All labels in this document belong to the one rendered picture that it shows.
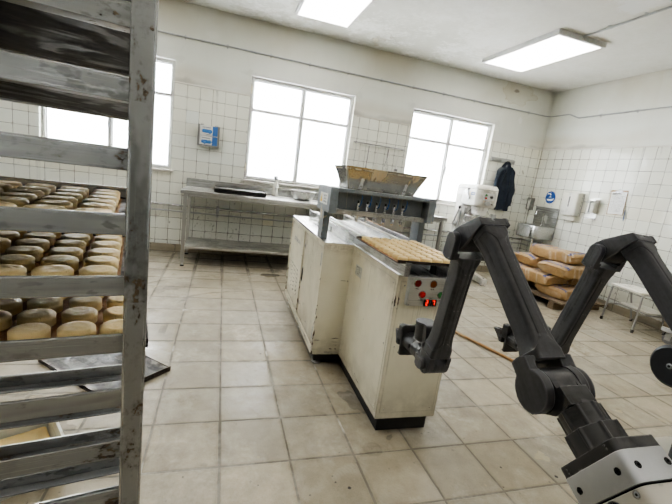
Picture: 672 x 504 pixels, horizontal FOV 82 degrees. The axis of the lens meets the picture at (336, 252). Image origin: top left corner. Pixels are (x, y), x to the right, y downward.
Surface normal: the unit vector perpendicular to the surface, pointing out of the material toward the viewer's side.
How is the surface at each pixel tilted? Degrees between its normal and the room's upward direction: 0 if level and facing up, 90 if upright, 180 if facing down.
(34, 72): 90
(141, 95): 90
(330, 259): 90
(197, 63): 90
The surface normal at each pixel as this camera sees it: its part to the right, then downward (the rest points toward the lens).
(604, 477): -0.96, -0.07
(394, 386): 0.26, 0.22
